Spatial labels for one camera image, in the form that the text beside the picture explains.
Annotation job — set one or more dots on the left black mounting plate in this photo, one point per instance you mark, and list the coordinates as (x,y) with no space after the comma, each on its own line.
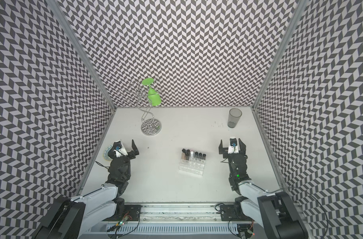
(132,211)

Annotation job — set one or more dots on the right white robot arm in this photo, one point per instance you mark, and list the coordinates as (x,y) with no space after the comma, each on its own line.
(274,211)

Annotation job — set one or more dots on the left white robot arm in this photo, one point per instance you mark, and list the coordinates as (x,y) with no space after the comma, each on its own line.
(69,218)

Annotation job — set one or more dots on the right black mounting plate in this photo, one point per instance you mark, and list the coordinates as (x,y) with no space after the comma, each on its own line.
(232,211)

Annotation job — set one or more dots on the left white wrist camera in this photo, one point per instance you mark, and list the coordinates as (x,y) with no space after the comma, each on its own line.
(120,149)

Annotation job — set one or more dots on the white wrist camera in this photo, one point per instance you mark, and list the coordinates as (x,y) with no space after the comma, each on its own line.
(233,147)
(120,149)

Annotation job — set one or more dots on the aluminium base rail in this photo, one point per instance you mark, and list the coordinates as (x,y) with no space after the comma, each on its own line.
(176,221)

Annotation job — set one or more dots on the black mounting plate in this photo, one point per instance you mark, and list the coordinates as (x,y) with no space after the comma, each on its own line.
(232,211)
(132,211)

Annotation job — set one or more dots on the yellow blue patterned bowl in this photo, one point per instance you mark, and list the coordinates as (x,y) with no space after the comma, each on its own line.
(106,157)

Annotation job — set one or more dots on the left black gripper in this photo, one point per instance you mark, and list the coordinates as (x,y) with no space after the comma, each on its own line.
(130,154)

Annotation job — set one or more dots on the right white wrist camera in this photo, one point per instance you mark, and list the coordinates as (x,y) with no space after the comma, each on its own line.
(233,147)

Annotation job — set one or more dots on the grey glass tumbler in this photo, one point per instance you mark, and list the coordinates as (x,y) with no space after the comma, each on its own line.
(234,117)

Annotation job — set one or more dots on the clear acrylic lipstick organizer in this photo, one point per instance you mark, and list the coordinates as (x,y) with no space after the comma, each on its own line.
(193,166)

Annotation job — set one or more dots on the green plastic goblet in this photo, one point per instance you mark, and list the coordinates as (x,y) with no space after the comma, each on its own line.
(152,95)

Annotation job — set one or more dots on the metal wire cup stand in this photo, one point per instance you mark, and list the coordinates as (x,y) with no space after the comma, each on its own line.
(135,92)

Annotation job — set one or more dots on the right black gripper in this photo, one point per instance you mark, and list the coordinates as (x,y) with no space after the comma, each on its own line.
(242,147)

